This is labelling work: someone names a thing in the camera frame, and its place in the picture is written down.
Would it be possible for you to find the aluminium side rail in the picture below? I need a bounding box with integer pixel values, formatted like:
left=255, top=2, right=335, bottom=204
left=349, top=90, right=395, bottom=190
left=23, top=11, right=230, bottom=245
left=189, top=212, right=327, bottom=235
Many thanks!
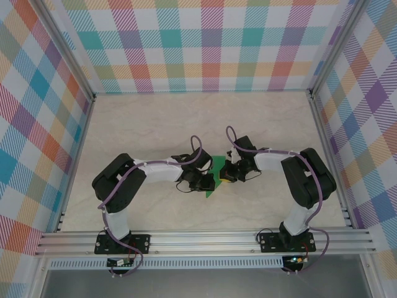
left=308, top=91, right=354, bottom=230
left=55, top=96, right=97, bottom=233

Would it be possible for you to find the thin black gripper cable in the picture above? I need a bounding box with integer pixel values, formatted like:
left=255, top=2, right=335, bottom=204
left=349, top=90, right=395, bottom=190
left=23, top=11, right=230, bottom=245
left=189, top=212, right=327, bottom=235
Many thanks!
left=176, top=181, right=195, bottom=194
left=241, top=170, right=263, bottom=183

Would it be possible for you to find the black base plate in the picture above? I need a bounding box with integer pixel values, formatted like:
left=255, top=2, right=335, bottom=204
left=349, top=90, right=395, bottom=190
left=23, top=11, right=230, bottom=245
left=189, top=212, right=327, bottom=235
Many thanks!
left=94, top=234, right=151, bottom=255
left=259, top=232, right=316, bottom=253

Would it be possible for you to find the thin black base wire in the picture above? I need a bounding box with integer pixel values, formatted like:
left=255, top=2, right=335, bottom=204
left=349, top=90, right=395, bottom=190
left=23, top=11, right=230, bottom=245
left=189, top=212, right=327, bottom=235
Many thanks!
left=254, top=228, right=276, bottom=246

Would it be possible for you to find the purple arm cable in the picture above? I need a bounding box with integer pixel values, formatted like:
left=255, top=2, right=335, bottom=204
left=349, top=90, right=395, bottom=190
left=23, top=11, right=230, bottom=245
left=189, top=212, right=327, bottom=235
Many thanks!
left=98, top=135, right=205, bottom=279
left=225, top=125, right=330, bottom=276

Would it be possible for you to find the thin black right gripper cable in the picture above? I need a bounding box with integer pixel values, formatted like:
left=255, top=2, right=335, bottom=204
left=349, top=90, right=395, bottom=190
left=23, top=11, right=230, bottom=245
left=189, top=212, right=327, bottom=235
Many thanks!
left=241, top=170, right=263, bottom=183

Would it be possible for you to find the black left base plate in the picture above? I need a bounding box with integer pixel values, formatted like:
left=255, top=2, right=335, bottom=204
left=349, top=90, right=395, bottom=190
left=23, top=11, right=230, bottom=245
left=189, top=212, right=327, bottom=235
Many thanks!
left=94, top=234, right=151, bottom=255

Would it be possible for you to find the green paper sheet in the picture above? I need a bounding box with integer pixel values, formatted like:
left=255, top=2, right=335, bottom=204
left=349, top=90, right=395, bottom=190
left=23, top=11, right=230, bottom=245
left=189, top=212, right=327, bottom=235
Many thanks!
left=204, top=155, right=227, bottom=199

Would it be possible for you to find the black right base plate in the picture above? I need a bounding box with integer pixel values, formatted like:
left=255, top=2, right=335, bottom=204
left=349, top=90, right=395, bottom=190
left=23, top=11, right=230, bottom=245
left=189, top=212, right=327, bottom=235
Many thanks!
left=259, top=232, right=316, bottom=253

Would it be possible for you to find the aluminium mounting rail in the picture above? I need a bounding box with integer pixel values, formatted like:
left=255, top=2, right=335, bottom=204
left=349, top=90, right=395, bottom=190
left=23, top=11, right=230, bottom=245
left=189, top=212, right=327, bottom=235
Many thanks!
left=33, top=228, right=378, bottom=257

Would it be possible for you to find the left circuit board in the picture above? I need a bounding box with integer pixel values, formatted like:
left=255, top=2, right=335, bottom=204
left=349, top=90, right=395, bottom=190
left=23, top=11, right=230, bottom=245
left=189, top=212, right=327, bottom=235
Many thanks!
left=107, top=258, right=134, bottom=268

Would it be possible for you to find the aluminium frame post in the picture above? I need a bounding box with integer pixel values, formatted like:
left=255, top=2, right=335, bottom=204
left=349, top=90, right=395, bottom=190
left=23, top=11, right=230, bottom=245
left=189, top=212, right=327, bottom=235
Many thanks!
left=306, top=0, right=372, bottom=97
left=35, top=0, right=97, bottom=102

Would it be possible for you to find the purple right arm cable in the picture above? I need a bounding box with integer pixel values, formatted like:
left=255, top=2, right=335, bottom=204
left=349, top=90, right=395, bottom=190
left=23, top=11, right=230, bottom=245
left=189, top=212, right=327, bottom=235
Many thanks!
left=225, top=125, right=330, bottom=276

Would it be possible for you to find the perforated metal cable tray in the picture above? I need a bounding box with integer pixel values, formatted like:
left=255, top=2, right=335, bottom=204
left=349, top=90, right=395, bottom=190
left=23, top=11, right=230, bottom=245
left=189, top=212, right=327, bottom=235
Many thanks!
left=49, top=259, right=285, bottom=270

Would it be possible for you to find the thin black left gripper cable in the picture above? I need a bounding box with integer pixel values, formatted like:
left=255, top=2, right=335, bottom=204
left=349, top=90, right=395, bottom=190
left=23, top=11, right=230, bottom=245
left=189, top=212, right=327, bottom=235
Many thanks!
left=176, top=181, right=195, bottom=194

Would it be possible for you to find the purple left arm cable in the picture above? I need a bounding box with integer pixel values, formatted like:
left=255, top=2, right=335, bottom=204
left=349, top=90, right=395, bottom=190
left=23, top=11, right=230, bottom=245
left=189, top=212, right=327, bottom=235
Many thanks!
left=98, top=135, right=205, bottom=279

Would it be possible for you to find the aluminium frame leg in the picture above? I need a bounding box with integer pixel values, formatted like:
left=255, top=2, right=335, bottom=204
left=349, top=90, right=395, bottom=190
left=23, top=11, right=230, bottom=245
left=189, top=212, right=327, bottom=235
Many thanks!
left=28, top=256, right=48, bottom=298
left=361, top=254, right=381, bottom=298

